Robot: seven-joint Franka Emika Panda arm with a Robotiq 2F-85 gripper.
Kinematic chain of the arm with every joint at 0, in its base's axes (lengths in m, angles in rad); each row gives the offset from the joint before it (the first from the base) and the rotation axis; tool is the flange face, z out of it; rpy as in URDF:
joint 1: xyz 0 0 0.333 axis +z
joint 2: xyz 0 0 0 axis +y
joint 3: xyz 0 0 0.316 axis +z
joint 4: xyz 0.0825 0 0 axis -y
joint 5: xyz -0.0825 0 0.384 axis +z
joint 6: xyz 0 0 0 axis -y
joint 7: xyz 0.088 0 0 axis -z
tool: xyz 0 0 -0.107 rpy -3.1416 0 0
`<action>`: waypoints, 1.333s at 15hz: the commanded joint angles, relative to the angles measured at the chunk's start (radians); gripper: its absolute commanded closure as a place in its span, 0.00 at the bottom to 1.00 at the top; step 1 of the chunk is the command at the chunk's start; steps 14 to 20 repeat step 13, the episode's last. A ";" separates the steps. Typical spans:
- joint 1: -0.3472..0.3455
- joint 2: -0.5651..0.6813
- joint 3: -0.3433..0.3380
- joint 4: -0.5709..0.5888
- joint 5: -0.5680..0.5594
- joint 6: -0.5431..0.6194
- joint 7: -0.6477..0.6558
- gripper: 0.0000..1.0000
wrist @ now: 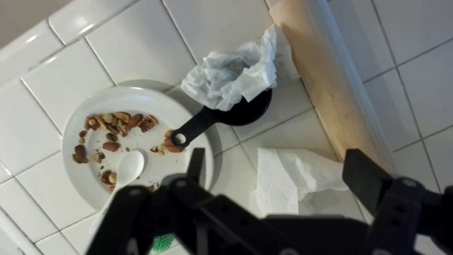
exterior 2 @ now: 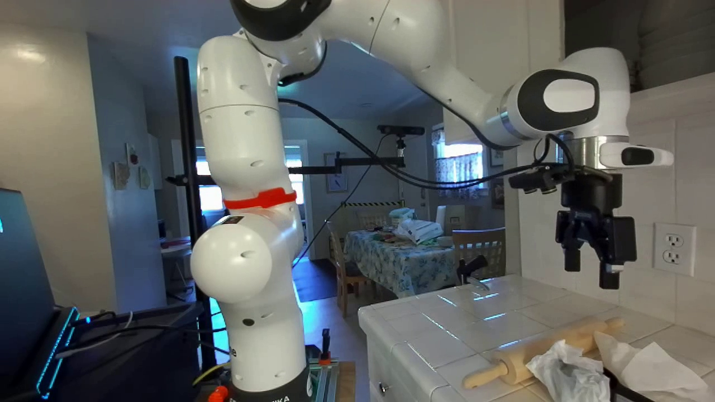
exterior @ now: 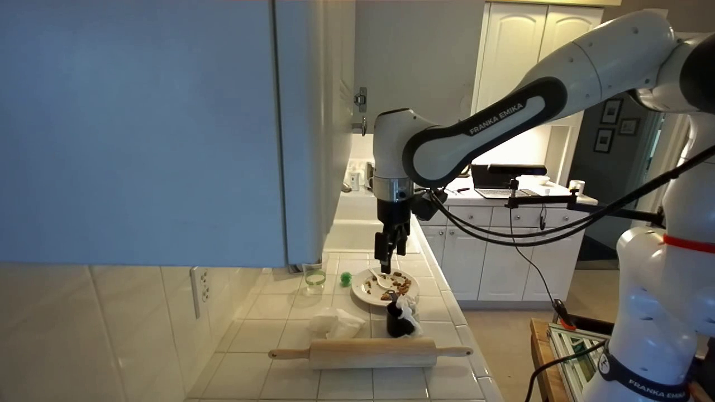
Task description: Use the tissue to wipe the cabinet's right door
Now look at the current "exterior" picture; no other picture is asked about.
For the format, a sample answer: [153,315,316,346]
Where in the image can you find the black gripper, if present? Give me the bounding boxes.
[373,197,412,278]

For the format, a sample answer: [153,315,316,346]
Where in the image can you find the white tissue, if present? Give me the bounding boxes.
[369,269,398,295]

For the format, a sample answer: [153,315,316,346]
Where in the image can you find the white cabinet door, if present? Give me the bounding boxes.
[285,0,330,269]
[325,0,357,253]

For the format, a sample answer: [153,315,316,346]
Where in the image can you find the metal cabinet hinge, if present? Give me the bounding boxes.
[352,85,371,138]

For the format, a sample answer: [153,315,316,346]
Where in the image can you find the tall white pantry cabinet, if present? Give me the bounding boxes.
[468,0,607,170]

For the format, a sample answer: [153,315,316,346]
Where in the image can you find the brown cookies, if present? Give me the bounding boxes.
[387,271,412,301]

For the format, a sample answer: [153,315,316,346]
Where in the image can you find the white plate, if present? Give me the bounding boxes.
[348,266,417,308]

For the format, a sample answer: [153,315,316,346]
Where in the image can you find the small bottles by sink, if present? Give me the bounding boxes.
[342,164,369,194]

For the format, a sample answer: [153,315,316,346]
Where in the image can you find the clear glass jar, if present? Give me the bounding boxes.
[301,264,328,293]

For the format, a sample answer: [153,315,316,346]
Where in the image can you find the white base cabinets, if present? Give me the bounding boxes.
[419,194,592,304]

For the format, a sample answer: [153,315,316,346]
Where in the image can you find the translucent plastic bag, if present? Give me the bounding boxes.
[311,306,369,344]

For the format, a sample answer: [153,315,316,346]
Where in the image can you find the wooden rolling pin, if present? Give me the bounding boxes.
[265,337,476,374]

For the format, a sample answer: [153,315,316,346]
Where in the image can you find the orange and black clamp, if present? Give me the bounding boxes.
[551,297,576,333]

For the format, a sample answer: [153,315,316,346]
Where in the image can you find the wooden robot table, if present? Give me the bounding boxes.
[528,317,578,402]

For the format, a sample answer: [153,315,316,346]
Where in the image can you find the green cutting mat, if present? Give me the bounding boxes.
[548,322,612,390]

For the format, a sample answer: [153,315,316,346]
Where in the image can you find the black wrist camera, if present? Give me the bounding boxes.
[411,185,452,223]

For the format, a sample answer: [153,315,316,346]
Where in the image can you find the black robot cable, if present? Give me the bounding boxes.
[424,144,715,249]

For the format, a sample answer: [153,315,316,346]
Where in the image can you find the white wall outlet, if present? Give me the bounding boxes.
[188,266,216,322]

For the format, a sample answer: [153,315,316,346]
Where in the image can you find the white wall cabinet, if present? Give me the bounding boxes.
[0,0,357,274]

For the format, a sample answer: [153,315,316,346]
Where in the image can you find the red strap on arm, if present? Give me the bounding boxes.
[658,232,715,257]

